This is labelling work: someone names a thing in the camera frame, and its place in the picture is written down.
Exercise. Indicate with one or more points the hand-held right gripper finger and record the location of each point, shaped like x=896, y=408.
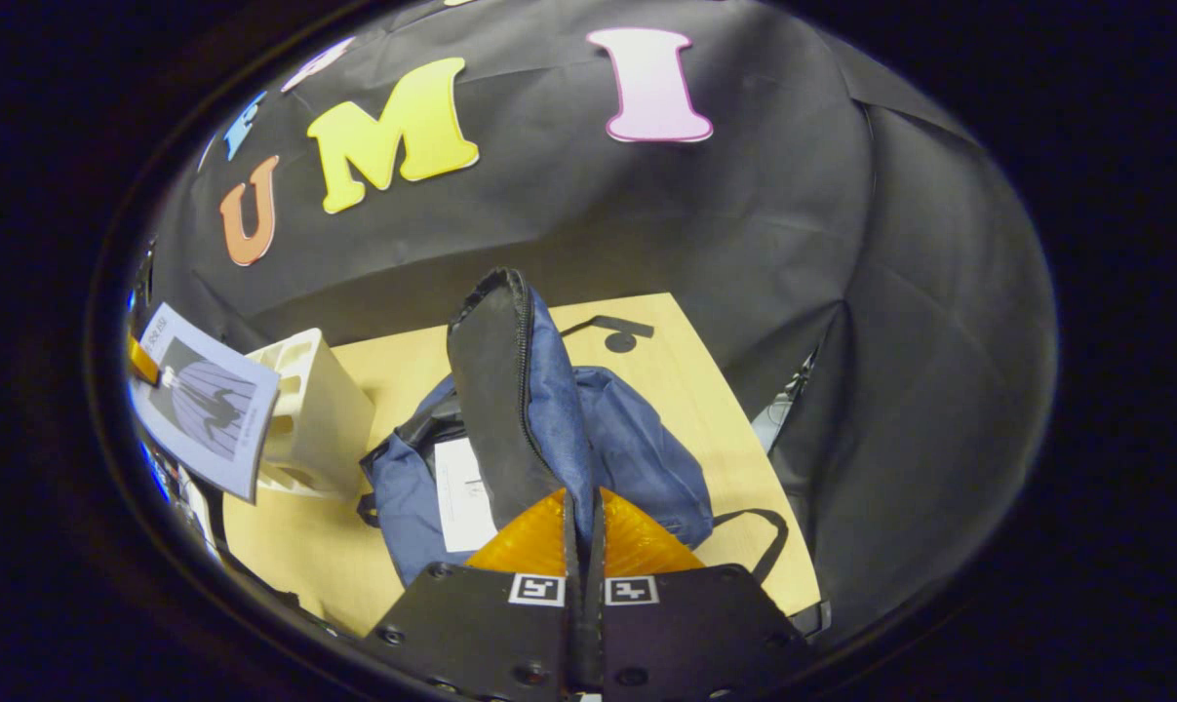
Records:
x=594, y=546
x=571, y=546

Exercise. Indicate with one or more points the black table sticker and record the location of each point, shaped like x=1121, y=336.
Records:
x=620, y=342

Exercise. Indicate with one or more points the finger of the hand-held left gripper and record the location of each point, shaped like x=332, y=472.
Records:
x=142, y=361

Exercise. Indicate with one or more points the white plastic bookshelf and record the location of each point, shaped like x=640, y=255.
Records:
x=325, y=419

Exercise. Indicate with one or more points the black backdrop cloth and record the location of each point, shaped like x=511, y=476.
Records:
x=744, y=214

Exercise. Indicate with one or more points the white patterned cover book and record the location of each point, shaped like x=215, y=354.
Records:
x=461, y=497

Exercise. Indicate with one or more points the blue schoolbag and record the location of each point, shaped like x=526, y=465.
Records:
x=637, y=458

